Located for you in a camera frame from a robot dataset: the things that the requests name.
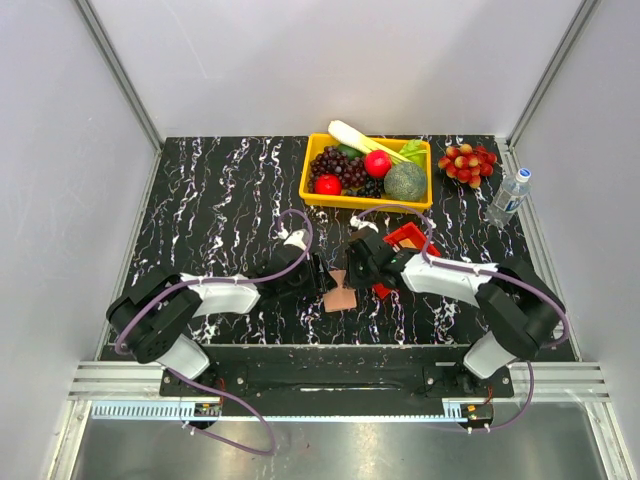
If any pink leather card holder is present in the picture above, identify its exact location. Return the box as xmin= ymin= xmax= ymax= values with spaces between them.
xmin=323 ymin=270 xmax=357 ymax=313

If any red plastic bin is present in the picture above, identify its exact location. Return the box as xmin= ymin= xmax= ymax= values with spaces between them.
xmin=372 ymin=222 xmax=442 ymax=300

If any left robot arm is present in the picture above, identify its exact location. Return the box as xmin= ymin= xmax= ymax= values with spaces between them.
xmin=106 ymin=229 xmax=337 ymax=395

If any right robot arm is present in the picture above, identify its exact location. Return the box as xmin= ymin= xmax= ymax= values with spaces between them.
xmin=346 ymin=216 xmax=568 ymax=396

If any gold credit card in bin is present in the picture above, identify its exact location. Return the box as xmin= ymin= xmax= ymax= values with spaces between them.
xmin=399 ymin=238 xmax=424 ymax=249

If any dark blueberry bunch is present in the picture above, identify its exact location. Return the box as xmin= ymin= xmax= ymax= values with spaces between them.
xmin=343 ymin=179 xmax=384 ymax=199

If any red tomato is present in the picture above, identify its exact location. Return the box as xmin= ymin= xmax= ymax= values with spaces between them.
xmin=314 ymin=174 xmax=342 ymax=196

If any green cantaloupe melon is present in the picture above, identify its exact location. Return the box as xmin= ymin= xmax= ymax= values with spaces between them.
xmin=384 ymin=162 xmax=428 ymax=202

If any red apple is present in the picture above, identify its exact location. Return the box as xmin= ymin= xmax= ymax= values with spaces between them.
xmin=364 ymin=150 xmax=393 ymax=179

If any purple grape bunch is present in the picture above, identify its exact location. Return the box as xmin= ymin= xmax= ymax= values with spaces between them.
xmin=307 ymin=145 xmax=371 ymax=193

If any green lettuce leaf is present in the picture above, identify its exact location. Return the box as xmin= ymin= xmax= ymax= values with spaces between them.
xmin=399 ymin=139 xmax=427 ymax=167

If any yellow plastic tray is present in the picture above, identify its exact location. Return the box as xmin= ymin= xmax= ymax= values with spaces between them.
xmin=299 ymin=133 xmax=433 ymax=213

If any white leek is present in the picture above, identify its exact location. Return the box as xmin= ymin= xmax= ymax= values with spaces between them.
xmin=328 ymin=120 xmax=408 ymax=164

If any red lychee bunch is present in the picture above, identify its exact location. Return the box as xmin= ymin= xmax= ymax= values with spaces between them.
xmin=437 ymin=143 xmax=498 ymax=189

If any clear water bottle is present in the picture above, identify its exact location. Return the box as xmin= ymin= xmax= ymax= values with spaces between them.
xmin=485 ymin=168 xmax=531 ymax=228

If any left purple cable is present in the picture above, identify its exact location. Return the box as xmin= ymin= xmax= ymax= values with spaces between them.
xmin=114 ymin=208 xmax=315 ymax=456

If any purple cable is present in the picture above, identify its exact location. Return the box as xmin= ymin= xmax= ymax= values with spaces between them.
xmin=114 ymin=208 xmax=315 ymax=456
xmin=354 ymin=204 xmax=571 ymax=434

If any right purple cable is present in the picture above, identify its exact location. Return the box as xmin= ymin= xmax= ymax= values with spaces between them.
xmin=354 ymin=204 xmax=571 ymax=434

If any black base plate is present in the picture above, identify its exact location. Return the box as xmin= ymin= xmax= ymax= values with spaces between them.
xmin=161 ymin=360 xmax=514 ymax=399

